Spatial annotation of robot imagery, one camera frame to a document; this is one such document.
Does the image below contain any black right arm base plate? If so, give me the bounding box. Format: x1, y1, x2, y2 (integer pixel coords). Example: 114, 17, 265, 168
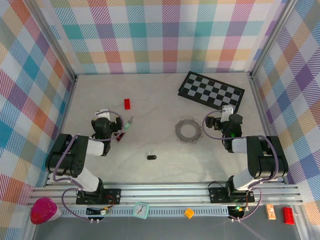
208, 184, 256, 204

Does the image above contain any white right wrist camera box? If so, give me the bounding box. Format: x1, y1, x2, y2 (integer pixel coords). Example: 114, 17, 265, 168
221, 104, 235, 123

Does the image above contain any aluminium frame side rail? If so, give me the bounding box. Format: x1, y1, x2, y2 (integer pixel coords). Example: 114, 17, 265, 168
45, 74, 79, 187
248, 71, 288, 185

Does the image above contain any aluminium frame post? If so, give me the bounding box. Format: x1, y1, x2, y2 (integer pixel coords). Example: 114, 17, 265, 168
27, 0, 78, 83
248, 0, 300, 80

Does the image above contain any pink red plastic dome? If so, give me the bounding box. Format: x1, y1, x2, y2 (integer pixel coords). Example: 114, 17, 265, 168
30, 196, 62, 225

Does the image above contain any red toy brick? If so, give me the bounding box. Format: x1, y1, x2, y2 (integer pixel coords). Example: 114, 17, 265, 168
282, 206, 295, 224

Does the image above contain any slotted grey cable duct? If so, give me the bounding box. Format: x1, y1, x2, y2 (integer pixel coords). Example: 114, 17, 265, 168
59, 206, 231, 217

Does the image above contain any black grey folding chessboard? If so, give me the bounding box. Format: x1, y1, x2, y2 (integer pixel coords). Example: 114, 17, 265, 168
176, 71, 246, 117

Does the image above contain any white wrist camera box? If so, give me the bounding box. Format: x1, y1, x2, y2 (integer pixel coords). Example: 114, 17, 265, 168
94, 108, 112, 121
221, 104, 235, 123

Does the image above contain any small teal clock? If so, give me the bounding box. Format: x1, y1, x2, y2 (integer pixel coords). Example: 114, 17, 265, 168
132, 201, 150, 220

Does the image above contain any key with black head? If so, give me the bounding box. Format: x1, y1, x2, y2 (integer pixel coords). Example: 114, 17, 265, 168
144, 149, 158, 161

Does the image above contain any orange wooden block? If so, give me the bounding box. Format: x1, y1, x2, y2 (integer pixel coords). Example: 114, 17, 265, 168
265, 203, 277, 221

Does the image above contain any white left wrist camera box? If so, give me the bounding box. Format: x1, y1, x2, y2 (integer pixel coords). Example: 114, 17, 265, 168
94, 108, 112, 121

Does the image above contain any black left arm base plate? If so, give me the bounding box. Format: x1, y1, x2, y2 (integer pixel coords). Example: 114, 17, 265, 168
76, 187, 122, 205

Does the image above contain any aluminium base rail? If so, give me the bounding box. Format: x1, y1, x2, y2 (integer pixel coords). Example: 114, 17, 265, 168
29, 178, 305, 208

